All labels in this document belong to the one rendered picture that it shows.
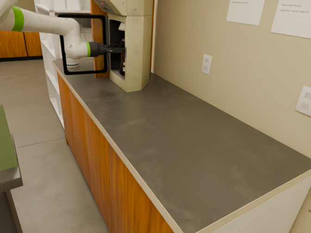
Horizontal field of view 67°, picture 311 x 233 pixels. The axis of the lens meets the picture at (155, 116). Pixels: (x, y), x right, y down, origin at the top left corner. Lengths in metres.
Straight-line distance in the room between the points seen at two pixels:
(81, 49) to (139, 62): 0.36
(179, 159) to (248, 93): 0.58
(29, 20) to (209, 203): 1.16
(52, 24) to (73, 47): 0.16
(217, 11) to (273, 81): 0.52
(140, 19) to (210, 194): 1.08
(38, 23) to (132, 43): 0.51
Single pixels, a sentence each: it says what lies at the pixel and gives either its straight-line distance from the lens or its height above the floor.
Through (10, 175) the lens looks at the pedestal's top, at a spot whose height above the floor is 0.94.
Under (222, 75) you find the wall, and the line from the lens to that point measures 1.45.
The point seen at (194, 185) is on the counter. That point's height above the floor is 0.94.
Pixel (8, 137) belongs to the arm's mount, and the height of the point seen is 1.06.
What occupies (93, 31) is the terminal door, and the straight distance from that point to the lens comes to 1.74.
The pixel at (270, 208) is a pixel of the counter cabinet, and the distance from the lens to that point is 1.03.
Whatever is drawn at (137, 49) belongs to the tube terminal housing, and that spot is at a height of 1.22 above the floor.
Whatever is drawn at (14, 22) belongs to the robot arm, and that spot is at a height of 1.37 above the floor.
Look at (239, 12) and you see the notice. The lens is 1.37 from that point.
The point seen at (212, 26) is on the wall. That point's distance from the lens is 1.50.
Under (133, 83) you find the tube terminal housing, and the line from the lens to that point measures 1.57.
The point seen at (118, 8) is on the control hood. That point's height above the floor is 1.45.
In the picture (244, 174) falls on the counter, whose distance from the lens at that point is 0.96.
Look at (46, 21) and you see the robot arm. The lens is 1.43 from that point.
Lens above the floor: 1.51
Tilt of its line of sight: 27 degrees down
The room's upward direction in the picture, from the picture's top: 4 degrees clockwise
